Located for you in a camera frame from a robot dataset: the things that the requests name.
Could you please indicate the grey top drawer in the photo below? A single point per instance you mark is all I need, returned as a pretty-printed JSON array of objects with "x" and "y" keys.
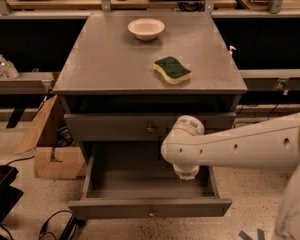
[{"x": 120, "y": 126}]

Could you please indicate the black tray stack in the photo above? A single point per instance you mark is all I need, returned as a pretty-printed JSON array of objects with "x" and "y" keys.
[{"x": 9, "y": 195}]

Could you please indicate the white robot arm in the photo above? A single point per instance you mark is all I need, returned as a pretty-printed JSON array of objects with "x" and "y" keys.
[{"x": 272, "y": 144}]

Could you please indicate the green yellow sponge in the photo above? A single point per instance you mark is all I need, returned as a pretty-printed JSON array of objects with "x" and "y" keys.
[{"x": 172, "y": 70}]

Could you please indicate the small white pump bottle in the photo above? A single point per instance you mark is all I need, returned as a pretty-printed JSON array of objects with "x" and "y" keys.
[{"x": 232, "y": 49}]

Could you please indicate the grey drawer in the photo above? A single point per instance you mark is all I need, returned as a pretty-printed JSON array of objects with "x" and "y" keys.
[
  {"x": 120, "y": 126},
  {"x": 132, "y": 180}
]

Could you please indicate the white bowl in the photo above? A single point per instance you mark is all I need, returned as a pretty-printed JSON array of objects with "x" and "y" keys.
[{"x": 146, "y": 29}]

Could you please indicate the cardboard box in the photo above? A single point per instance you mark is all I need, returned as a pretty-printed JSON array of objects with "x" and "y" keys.
[{"x": 50, "y": 160}]

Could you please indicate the grey drawer cabinet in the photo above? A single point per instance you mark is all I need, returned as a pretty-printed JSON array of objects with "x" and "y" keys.
[{"x": 109, "y": 70}]

